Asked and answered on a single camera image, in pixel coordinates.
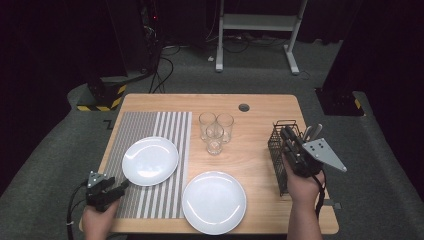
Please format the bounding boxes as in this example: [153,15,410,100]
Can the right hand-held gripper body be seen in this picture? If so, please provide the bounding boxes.
[283,137,348,179]

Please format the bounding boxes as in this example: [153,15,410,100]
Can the right hand-held gripper cable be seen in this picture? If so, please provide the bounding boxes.
[313,169,330,218]

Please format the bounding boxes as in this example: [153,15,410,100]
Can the hand-held gripper cable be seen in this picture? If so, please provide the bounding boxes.
[313,169,330,218]
[66,179,89,240]

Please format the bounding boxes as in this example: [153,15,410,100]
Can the black wire cutlery rack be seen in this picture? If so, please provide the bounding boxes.
[267,119,329,198]

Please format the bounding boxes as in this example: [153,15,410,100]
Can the left hand-held gripper cable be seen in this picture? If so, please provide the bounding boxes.
[66,179,89,240]

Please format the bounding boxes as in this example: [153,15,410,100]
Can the clear drinking glass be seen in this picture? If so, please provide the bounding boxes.
[215,113,235,144]
[205,123,225,156]
[198,112,218,141]

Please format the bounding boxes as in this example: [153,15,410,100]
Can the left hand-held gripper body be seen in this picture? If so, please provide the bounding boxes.
[85,170,116,213]

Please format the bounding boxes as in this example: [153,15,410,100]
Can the person's right hand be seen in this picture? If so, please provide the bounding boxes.
[282,159,326,203]

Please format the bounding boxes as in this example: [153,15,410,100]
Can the black floor cables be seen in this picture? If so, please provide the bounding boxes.
[148,46,175,94]

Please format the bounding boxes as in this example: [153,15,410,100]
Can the black yellow striped stand base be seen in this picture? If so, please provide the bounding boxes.
[76,76,128,113]

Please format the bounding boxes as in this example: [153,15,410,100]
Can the brown white striped placemat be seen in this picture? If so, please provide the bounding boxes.
[99,111,193,220]

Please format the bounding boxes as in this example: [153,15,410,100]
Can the white plate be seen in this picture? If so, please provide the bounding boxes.
[121,135,180,187]
[181,170,248,236]

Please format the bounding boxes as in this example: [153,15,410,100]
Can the black equipment tower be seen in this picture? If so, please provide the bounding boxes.
[106,0,162,73]

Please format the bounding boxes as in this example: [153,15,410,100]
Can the white metal stand frame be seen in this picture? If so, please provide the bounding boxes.
[214,0,309,76]

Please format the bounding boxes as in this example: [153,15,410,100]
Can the grey floor tape patch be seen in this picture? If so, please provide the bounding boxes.
[323,198,342,210]

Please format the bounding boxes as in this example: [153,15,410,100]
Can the silver cutlery piece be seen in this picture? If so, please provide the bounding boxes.
[302,125,314,142]
[311,123,324,141]

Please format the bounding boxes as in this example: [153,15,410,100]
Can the person's left hand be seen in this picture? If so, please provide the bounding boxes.
[81,199,120,236]

